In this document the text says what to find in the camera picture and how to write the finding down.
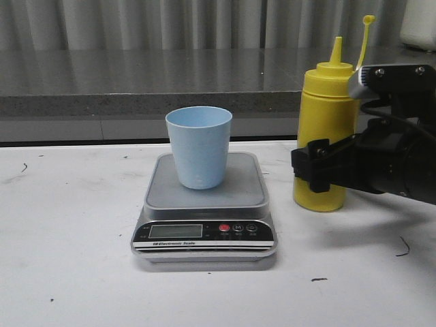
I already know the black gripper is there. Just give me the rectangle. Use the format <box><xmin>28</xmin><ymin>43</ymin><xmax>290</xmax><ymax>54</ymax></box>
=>
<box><xmin>291</xmin><ymin>119</ymin><xmax>435</xmax><ymax>204</ymax></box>

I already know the yellow squeeze bottle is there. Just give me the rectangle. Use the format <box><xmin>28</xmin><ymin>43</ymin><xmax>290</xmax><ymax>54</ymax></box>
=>
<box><xmin>292</xmin><ymin>15</ymin><xmax>375</xmax><ymax>213</ymax></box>

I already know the light blue plastic cup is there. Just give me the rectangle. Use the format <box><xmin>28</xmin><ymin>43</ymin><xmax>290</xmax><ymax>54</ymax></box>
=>
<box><xmin>166</xmin><ymin>106</ymin><xmax>232</xmax><ymax>190</ymax></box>

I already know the silver electronic kitchen scale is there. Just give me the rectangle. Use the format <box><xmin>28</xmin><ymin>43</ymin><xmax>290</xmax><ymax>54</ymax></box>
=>
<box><xmin>131</xmin><ymin>152</ymin><xmax>278</xmax><ymax>271</ymax></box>

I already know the white appliance in background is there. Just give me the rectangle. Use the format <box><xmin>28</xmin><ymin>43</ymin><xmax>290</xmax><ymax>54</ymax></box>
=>
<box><xmin>400</xmin><ymin>0</ymin><xmax>435</xmax><ymax>52</ymax></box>

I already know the grey stone counter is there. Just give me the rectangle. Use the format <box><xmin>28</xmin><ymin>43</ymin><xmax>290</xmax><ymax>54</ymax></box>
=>
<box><xmin>0</xmin><ymin>46</ymin><xmax>436</xmax><ymax>143</ymax></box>

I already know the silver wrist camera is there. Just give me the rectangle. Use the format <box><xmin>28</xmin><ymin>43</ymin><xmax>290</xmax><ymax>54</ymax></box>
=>
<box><xmin>347</xmin><ymin>64</ymin><xmax>436</xmax><ymax>129</ymax></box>

